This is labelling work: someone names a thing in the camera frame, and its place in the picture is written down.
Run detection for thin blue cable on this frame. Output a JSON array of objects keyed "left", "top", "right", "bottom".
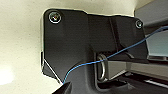
[{"left": 62, "top": 29, "right": 168, "bottom": 85}]

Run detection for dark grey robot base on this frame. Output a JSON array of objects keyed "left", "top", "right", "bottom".
[{"left": 39, "top": 8, "right": 168, "bottom": 94}]

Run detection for silver base bolt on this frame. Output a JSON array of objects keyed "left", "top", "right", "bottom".
[
  {"left": 48, "top": 10, "right": 63, "bottom": 24},
  {"left": 134, "top": 19, "right": 144, "bottom": 29}
]

